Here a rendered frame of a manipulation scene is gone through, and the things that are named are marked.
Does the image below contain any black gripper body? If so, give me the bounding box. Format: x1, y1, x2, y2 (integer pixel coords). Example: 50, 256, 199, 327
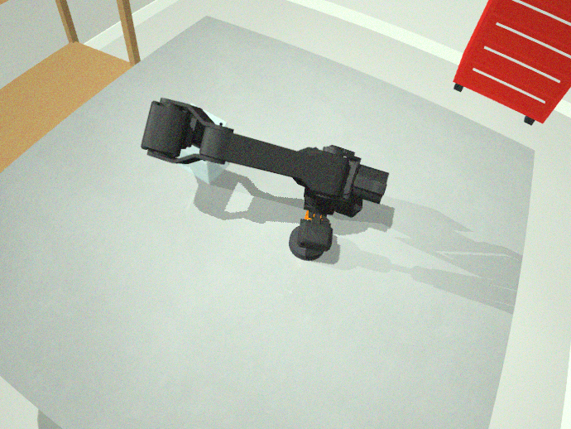
297, 188, 338, 252

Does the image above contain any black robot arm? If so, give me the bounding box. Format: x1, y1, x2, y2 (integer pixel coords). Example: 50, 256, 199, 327
141, 98, 389, 218

